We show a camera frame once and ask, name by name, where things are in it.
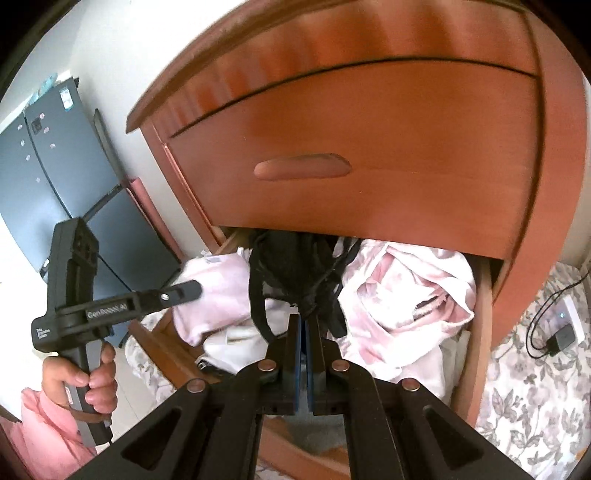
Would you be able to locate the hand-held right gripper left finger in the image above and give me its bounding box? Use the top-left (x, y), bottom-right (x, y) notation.
top-left (65, 314), bottom-right (303, 480)

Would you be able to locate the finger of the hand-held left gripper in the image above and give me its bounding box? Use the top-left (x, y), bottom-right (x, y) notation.
top-left (134, 279), bottom-right (203, 315)

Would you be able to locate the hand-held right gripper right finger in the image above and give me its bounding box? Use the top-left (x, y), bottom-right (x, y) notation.
top-left (302, 315), bottom-right (527, 480)

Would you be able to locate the pale pink garment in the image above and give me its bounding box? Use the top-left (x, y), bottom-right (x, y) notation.
top-left (172, 247), bottom-right (260, 348)

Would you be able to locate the plain white garment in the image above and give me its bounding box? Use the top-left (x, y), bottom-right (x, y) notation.
top-left (196, 295), bottom-right (298, 376)

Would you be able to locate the black lace underwear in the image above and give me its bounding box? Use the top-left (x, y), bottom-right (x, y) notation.
top-left (247, 229), bottom-right (350, 343)

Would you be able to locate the pink satin garment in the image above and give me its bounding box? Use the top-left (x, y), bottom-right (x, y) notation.
top-left (331, 237), bottom-right (478, 385)

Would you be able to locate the wooden drawer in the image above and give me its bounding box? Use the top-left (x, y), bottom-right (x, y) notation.
top-left (127, 226), bottom-right (497, 480)
top-left (164, 60), bottom-right (544, 262)

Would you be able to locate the person's left forearm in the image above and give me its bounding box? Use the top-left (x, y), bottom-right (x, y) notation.
top-left (20, 387), bottom-right (99, 480)

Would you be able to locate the person's left hand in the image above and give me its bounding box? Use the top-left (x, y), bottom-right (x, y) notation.
top-left (41, 344), bottom-right (117, 416)

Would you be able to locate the pink panel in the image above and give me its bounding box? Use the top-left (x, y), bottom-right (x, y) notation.
top-left (126, 176), bottom-right (186, 260)

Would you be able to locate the pale teal bag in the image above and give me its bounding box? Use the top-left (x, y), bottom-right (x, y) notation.
top-left (28, 73), bottom-right (60, 106)

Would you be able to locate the grey floral mat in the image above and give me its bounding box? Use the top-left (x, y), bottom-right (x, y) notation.
top-left (124, 261), bottom-right (591, 480)

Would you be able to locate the black charger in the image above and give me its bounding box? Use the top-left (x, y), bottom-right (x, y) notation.
top-left (546, 324), bottom-right (579, 357)

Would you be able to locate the white power strip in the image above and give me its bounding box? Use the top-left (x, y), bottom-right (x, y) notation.
top-left (542, 294), bottom-right (581, 346)

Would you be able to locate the wooden nightstand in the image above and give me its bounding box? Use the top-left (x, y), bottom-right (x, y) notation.
top-left (126, 0), bottom-right (585, 480)

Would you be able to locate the black cable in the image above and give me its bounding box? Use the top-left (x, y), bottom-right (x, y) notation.
top-left (525, 276), bottom-right (583, 360)

